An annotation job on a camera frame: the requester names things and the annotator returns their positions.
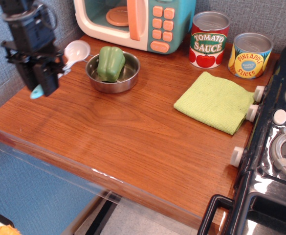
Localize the tomato sauce can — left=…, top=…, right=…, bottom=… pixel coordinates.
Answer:
left=189, top=11, right=230, bottom=69

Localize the pineapple slices can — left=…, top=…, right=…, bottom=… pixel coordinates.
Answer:
left=228, top=32, right=273, bottom=79

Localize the teal toy microwave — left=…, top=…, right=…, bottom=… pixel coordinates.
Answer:
left=73, top=0, right=196, bottom=54

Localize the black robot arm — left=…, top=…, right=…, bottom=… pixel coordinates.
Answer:
left=0, top=0, right=65, bottom=96

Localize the steel bowl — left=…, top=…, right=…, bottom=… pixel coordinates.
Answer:
left=86, top=51, right=140, bottom=94

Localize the white spoon teal handle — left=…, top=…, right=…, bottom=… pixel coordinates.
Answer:
left=30, top=40, right=90, bottom=99

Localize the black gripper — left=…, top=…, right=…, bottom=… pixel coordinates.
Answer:
left=0, top=14, right=65, bottom=96

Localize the white stove knob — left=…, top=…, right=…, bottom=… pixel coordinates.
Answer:
left=230, top=146, right=244, bottom=167
left=246, top=104, right=259, bottom=122
left=253, top=86, right=265, bottom=103

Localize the green folded cloth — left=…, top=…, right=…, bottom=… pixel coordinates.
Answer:
left=174, top=71, right=255, bottom=135

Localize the black toy stove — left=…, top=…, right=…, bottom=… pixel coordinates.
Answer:
left=198, top=47, right=286, bottom=235

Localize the green toy bell pepper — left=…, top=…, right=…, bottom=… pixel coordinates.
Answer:
left=97, top=46, right=125, bottom=83

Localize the orange object bottom corner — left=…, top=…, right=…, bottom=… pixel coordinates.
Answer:
left=0, top=225, right=21, bottom=235

